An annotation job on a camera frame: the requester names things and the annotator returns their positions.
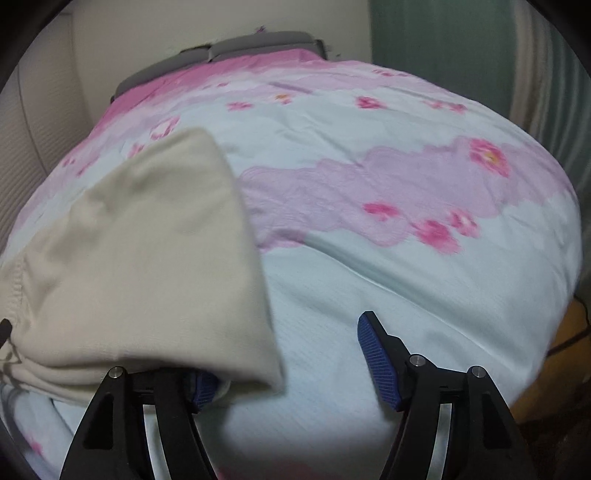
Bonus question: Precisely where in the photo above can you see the black cable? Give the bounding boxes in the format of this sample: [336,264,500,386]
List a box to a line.
[546,300,591,358]

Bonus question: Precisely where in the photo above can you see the beige curtain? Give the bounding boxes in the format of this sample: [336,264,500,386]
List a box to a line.
[509,9,557,153]

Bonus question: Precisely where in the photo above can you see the green curtain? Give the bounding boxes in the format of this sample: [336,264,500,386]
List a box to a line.
[542,23,591,199]
[369,0,518,121]

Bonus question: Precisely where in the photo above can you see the white louvered wardrobe door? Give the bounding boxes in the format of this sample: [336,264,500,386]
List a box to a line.
[0,14,100,259]

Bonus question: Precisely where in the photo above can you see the grey padded headboard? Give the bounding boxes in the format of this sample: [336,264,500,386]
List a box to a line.
[111,31,329,104]

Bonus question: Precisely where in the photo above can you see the beige pants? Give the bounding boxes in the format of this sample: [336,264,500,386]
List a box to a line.
[0,128,286,402]

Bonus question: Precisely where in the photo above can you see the pink floral blanket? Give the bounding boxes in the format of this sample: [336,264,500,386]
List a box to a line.
[0,48,583,480]

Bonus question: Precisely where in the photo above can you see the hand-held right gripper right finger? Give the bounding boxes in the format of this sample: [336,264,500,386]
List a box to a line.
[357,311,539,480]

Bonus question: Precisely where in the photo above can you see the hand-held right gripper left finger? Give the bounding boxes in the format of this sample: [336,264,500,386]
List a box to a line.
[59,366,221,480]

